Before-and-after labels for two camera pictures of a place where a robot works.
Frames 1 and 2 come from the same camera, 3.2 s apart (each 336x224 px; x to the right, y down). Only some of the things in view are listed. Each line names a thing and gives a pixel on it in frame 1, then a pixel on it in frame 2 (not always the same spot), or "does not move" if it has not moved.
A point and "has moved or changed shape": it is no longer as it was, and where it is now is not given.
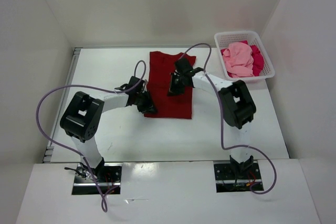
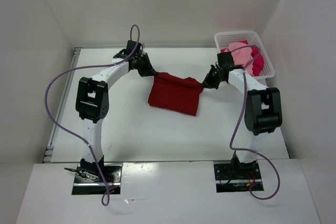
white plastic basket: [224, 39] does not move
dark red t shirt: [159, 67] has moved or changed shape
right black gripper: [173, 89] -> [208, 82]
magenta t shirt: [258, 59] does not move
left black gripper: [149, 107] -> [148, 71]
